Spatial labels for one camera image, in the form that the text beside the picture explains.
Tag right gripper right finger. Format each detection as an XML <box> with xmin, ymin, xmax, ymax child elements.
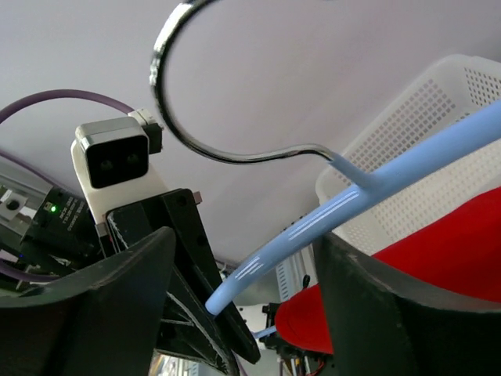
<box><xmin>313</xmin><ymin>233</ymin><xmax>500</xmax><ymax>375</ymax></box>

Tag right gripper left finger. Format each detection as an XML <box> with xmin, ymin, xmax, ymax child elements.
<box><xmin>1</xmin><ymin>227</ymin><xmax>175</xmax><ymax>375</ymax></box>

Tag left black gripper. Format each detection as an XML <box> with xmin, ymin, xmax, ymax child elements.
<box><xmin>106</xmin><ymin>189</ymin><xmax>261</xmax><ymax>372</ymax></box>

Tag red trousers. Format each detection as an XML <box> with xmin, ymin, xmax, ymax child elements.
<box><xmin>276</xmin><ymin>188</ymin><xmax>500</xmax><ymax>354</ymax></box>

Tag light blue plastic hanger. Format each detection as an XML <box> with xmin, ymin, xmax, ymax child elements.
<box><xmin>150</xmin><ymin>1</ymin><xmax>500</xmax><ymax>315</ymax></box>

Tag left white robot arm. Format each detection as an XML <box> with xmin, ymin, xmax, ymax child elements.
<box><xmin>1</xmin><ymin>188</ymin><xmax>261</xmax><ymax>375</ymax></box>

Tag white plastic basket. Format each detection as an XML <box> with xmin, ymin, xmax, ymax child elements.
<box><xmin>335</xmin><ymin>54</ymin><xmax>500</xmax><ymax>255</ymax></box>

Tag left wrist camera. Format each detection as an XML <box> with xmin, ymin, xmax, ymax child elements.
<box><xmin>70</xmin><ymin>113</ymin><xmax>168</xmax><ymax>225</ymax></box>

